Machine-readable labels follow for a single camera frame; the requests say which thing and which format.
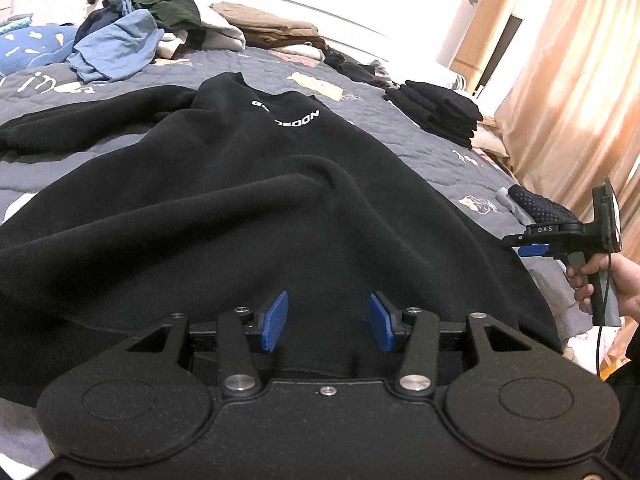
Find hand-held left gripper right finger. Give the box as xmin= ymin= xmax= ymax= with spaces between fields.
xmin=368 ymin=291 xmax=538 ymax=402

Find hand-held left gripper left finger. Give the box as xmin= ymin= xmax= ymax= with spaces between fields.
xmin=122 ymin=290 xmax=290 ymax=401

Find black sweatshirt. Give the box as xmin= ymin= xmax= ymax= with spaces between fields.
xmin=0 ymin=72 xmax=563 ymax=401

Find stack of folded black clothes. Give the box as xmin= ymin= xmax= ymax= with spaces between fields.
xmin=382 ymin=80 xmax=485 ymax=150

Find dark crumpled clothes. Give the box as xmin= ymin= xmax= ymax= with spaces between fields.
xmin=322 ymin=50 xmax=401 ymax=88

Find person's right hand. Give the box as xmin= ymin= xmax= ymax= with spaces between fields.
xmin=565 ymin=252 xmax=640 ymax=321

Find navy dotted garment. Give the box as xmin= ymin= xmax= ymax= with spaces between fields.
xmin=507 ymin=185 xmax=583 ymax=226

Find white printed bed sheet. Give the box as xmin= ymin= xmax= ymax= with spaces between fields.
xmin=530 ymin=260 xmax=596 ymax=356

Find beige knit blanket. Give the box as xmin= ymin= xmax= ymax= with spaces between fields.
xmin=472 ymin=115 xmax=516 ymax=161

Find beige curtain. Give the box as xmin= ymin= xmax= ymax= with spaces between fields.
xmin=492 ymin=0 xmax=640 ymax=256

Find grey quilted blanket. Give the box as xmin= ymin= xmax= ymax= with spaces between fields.
xmin=0 ymin=47 xmax=581 ymax=461

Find person's dark clothing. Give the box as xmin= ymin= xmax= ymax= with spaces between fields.
xmin=600 ymin=320 xmax=640 ymax=480

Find tan cardboard tube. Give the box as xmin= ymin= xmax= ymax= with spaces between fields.
xmin=450 ymin=0 xmax=523 ymax=88

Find cream folded garment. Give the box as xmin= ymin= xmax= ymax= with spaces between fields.
xmin=270 ymin=45 xmax=326 ymax=66

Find white garment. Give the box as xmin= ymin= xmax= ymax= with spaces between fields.
xmin=155 ymin=7 xmax=248 ymax=58

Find tan folded garments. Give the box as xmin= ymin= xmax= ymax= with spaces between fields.
xmin=210 ymin=1 xmax=326 ymax=53

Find white headboard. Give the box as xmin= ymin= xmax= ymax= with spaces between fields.
xmin=0 ymin=0 xmax=443 ymax=68

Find light blue garment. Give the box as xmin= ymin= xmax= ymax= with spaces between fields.
xmin=67 ymin=10 xmax=166 ymax=85

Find dark green garment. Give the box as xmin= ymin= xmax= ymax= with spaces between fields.
xmin=131 ymin=0 xmax=206 ymax=46

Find blue patterned pillow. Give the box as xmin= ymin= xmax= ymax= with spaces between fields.
xmin=0 ymin=25 xmax=78 ymax=76

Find black cable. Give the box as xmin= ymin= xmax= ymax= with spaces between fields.
xmin=595 ymin=255 xmax=613 ymax=376

